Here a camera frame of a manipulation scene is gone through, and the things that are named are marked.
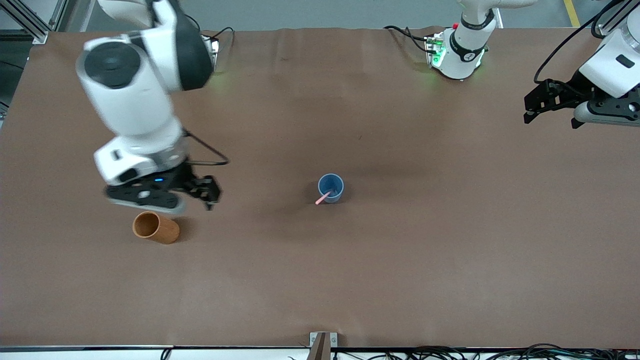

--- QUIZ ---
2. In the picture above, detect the brown table mat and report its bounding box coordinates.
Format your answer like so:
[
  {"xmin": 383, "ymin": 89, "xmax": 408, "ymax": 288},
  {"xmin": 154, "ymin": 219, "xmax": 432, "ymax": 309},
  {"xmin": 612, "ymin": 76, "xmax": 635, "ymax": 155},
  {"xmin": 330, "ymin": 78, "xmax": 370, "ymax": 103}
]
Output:
[{"xmin": 0, "ymin": 26, "xmax": 640, "ymax": 350}]

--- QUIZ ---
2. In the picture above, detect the black arm base cable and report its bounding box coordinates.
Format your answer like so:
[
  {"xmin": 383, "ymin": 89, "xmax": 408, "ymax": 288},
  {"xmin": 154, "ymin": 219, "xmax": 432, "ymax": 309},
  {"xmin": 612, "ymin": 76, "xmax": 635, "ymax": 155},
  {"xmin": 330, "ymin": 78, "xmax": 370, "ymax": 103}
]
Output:
[
  {"xmin": 383, "ymin": 25, "xmax": 432, "ymax": 54},
  {"xmin": 200, "ymin": 26, "xmax": 236, "ymax": 53}
]

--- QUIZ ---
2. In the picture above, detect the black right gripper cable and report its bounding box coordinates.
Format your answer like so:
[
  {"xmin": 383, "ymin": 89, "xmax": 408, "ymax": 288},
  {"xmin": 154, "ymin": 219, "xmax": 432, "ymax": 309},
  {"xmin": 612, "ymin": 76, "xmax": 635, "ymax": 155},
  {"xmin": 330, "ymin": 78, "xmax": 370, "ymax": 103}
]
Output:
[{"xmin": 182, "ymin": 128, "xmax": 231, "ymax": 167}]

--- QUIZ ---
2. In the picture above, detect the black left arm base cable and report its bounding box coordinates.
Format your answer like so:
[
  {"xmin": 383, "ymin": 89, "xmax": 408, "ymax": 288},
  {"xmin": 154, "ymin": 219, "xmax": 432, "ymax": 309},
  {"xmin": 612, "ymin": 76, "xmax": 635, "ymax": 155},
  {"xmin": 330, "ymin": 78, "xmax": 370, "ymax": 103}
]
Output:
[{"xmin": 383, "ymin": 25, "xmax": 432, "ymax": 54}]

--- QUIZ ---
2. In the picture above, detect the grey metal bracket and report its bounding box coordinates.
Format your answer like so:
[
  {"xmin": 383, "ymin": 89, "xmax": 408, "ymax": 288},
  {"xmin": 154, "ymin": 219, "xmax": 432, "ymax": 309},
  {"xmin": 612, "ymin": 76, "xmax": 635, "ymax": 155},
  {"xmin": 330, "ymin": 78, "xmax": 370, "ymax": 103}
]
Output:
[{"xmin": 309, "ymin": 331, "xmax": 339, "ymax": 360}]

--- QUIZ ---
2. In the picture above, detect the aluminium frame profile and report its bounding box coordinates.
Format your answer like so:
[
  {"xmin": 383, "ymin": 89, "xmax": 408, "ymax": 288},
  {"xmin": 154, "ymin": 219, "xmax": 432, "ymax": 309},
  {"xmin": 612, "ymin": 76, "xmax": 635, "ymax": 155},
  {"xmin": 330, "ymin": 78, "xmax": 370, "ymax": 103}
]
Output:
[
  {"xmin": 589, "ymin": 0, "xmax": 640, "ymax": 37},
  {"xmin": 0, "ymin": 0, "xmax": 69, "ymax": 45}
]

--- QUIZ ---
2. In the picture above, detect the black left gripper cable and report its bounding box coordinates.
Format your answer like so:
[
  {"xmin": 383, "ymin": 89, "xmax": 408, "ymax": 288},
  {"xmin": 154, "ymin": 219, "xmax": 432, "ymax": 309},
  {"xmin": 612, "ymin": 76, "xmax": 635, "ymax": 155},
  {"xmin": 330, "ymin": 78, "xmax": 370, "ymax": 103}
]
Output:
[{"xmin": 533, "ymin": 0, "xmax": 626, "ymax": 84}]

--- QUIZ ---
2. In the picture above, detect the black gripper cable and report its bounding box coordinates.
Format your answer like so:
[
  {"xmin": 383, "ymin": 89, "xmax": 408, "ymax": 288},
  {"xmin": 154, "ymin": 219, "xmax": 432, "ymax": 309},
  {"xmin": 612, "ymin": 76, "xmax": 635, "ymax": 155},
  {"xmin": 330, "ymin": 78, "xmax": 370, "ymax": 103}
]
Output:
[
  {"xmin": 182, "ymin": 128, "xmax": 231, "ymax": 167},
  {"xmin": 533, "ymin": 0, "xmax": 626, "ymax": 84}
]

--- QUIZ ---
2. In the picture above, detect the blue cup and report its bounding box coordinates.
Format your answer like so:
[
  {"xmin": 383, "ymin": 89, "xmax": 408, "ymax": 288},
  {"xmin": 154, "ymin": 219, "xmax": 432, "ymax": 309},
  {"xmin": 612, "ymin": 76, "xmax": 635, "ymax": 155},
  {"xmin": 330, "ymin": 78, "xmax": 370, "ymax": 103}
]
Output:
[{"xmin": 318, "ymin": 173, "xmax": 345, "ymax": 204}]

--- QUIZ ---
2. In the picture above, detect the black right arm base cable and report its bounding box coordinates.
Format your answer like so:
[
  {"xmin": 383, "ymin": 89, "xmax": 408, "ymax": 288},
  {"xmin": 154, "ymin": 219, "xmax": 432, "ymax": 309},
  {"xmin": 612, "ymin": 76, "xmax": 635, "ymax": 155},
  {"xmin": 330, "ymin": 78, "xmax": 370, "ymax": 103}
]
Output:
[{"xmin": 200, "ymin": 26, "xmax": 236, "ymax": 53}]

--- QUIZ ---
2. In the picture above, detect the orange cup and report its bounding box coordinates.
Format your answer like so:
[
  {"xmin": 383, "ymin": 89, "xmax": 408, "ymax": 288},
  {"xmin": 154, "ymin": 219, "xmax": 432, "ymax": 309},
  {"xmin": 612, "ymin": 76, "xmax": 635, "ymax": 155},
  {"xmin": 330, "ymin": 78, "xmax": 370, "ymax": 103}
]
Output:
[{"xmin": 132, "ymin": 211, "xmax": 180, "ymax": 245}]

